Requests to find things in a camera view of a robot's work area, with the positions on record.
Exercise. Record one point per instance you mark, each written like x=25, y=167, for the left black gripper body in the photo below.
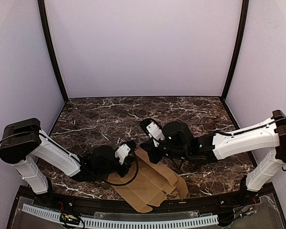
x=127, y=162

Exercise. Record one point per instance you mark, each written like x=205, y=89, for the black front table rail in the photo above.
x=221, y=204

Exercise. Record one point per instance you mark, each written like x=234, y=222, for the right black frame post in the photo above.
x=237, y=46

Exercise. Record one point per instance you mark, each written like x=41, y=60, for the left black frame post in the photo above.
x=49, y=43

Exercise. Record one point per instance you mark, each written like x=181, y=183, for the white slotted cable duct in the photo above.
x=105, y=221

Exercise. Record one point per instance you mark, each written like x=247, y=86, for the brown cardboard box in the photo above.
x=152, y=185

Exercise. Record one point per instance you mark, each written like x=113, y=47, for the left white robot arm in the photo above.
x=25, y=139

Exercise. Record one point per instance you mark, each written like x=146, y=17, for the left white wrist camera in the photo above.
x=124, y=150

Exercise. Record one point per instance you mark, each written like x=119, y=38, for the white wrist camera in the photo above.
x=124, y=150
x=152, y=129

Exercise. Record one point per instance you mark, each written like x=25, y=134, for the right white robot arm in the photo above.
x=176, y=141

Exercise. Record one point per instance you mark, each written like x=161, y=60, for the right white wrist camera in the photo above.
x=152, y=129

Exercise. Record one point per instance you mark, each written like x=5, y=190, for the black frame post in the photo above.
x=237, y=46
x=49, y=43

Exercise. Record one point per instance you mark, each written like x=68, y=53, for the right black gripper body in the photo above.
x=151, y=149

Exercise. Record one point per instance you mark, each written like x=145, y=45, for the small green circuit board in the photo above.
x=69, y=219

